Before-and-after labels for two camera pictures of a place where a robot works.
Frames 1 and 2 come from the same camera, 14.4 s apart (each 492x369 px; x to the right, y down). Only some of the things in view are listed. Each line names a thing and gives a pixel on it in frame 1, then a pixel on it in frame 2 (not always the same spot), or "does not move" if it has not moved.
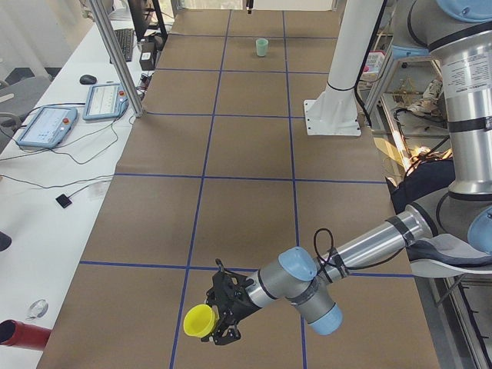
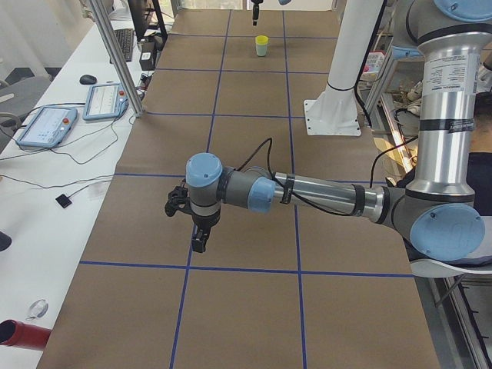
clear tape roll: x=38 y=310 does not move
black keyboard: x=125 y=39 does not move
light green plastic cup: x=261 y=44 does not move
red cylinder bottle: x=14 y=333 does not move
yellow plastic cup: x=200 y=320 -> x=261 y=40
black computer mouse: x=88 y=79 does not move
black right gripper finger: x=249 y=4 -> x=255 y=13
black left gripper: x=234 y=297 -> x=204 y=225
